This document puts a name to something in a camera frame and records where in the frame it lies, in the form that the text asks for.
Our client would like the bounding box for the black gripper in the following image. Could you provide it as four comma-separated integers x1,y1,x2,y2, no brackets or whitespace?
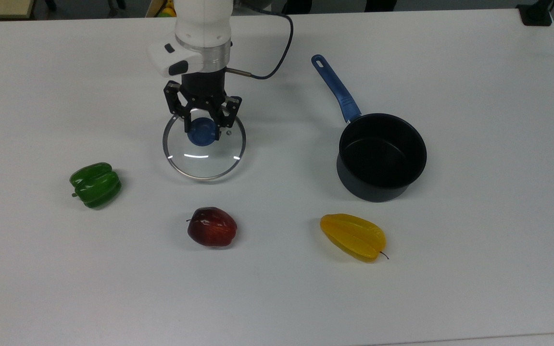
164,70,243,141

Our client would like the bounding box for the glass lid with blue knob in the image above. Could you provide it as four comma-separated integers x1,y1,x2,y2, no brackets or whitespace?
162,108,247,182

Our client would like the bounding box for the red apple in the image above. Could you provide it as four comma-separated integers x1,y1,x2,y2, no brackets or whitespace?
186,207,238,248

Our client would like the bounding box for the green bell pepper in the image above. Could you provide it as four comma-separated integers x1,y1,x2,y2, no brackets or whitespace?
69,162,123,210

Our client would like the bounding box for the dark blue saucepan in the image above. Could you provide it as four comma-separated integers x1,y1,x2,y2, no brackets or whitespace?
311,54,428,203

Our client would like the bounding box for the yellow starfruit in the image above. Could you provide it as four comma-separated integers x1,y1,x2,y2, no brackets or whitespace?
319,213,390,263

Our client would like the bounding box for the wooden board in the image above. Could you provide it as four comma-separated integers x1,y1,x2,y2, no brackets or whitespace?
0,0,36,20

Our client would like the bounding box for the black stand base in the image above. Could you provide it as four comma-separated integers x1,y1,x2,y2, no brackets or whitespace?
516,0,554,27

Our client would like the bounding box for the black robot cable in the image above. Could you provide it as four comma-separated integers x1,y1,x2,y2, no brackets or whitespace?
226,10,295,81

